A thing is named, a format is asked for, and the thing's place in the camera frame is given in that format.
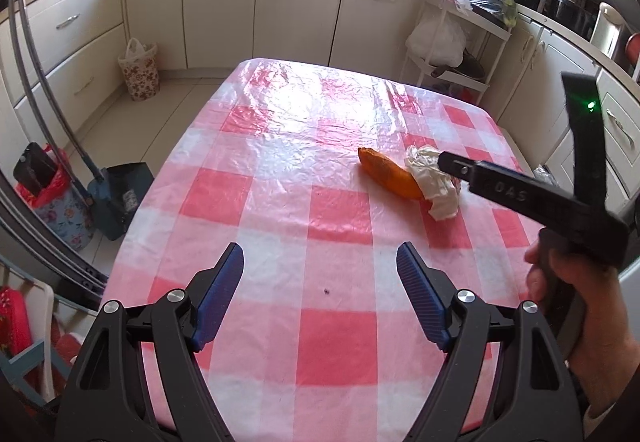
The white tissue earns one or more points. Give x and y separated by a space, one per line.
439 188

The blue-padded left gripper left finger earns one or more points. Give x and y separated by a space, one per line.
211 292

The blue dustpan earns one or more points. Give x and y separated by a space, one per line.
117 193

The white wire rack shelf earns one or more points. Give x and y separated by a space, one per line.
488 24

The person's right hand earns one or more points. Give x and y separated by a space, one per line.
606 356

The red white checkered tablecloth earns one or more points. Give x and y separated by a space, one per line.
320 342

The floral bin with red bag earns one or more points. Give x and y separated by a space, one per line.
46 188

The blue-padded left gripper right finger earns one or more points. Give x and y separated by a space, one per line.
429 292

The white plastic bag on shelf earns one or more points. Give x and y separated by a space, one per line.
444 39

